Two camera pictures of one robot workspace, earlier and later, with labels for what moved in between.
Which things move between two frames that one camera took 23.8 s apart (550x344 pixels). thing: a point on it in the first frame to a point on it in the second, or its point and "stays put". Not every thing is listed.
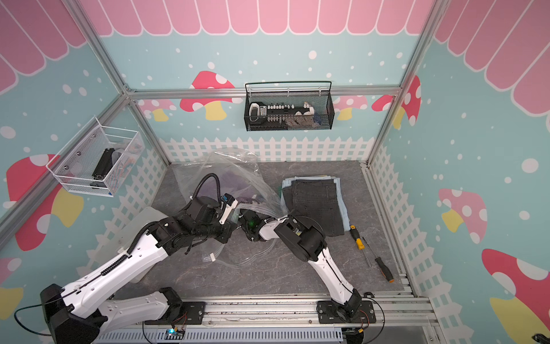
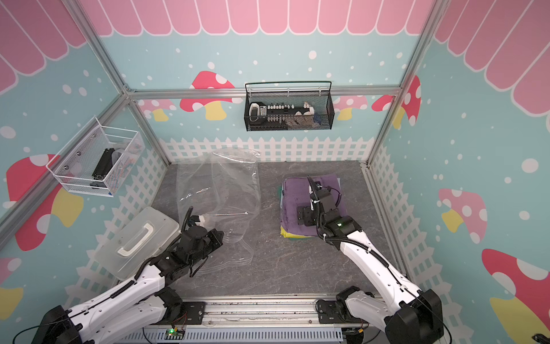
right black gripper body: [245, 228] to [309, 217]
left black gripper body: [215, 230] to [212, 243]
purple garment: [238, 185] to [295, 193]
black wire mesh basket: [288, 110] stays put
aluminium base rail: [281, 319] stays put
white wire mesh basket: [97, 159] stays put
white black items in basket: [262, 116] stays put
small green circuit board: [172, 334] stays put
